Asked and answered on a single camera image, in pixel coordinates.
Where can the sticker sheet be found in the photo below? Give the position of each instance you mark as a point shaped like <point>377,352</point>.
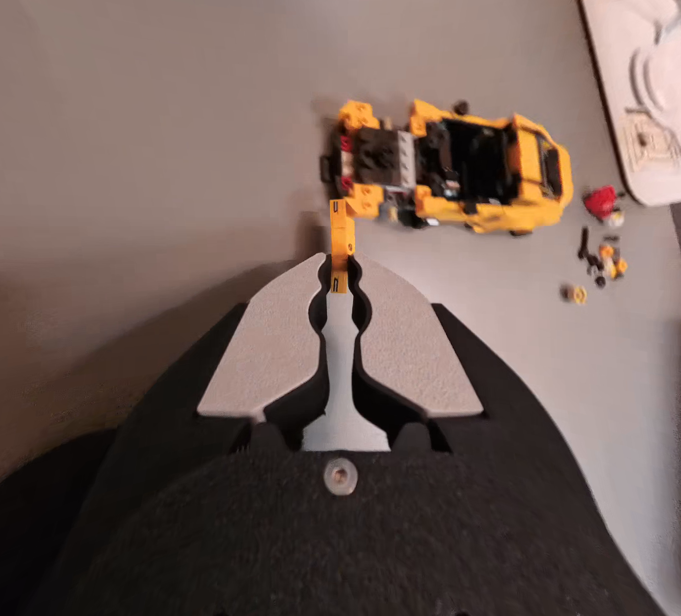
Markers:
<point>652,142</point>

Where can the tan round lego piece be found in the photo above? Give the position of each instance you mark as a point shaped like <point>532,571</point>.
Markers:
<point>577,295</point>

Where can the yellow lego car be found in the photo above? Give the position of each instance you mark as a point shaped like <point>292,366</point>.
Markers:
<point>532,163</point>

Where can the pile of small lego pieces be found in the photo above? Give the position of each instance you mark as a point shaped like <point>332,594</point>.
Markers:
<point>612,264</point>

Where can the yellow lego side panel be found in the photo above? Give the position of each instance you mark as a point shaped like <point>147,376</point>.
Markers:
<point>340,233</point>

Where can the red lego minifigure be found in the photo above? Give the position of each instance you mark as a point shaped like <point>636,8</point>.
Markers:
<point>598,201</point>

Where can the white book stand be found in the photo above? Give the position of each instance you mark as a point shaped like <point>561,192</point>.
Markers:
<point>612,68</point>

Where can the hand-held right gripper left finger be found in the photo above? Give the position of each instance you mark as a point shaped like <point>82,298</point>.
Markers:
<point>266,355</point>

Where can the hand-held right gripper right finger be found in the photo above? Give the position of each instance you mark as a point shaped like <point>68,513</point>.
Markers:
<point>415,355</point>

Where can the black lego wrench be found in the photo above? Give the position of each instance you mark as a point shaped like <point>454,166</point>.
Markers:
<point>584,243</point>

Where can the person's dark clothing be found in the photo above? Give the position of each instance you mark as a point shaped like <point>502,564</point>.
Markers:
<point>42,547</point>

